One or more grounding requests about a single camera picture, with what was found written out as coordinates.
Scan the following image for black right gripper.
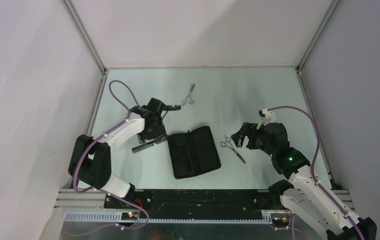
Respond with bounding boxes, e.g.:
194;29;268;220
231;122;275;158

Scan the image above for black straight barber comb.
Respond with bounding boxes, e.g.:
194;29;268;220
132;136;167;154

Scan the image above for black zippered tool case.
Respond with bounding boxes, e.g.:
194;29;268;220
167;125;221;180

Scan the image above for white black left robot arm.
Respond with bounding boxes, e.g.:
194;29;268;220
68;98;172;208

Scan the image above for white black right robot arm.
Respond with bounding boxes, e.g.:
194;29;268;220
231;122;377;240

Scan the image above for silver thinning scissors far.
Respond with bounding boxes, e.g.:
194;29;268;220
181;83;195;106

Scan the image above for black handled styling comb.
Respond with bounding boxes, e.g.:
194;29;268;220
163;104;182;112

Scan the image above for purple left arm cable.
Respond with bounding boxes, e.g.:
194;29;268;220
72;79;151;238

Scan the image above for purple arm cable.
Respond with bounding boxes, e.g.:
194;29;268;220
266;105;366;240
72;79;151;238

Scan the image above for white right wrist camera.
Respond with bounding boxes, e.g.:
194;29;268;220
256;108;276;130

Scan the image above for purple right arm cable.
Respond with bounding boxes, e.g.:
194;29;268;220
266;105;366;240

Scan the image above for aluminium front frame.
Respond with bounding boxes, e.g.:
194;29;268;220
54;188;356;229

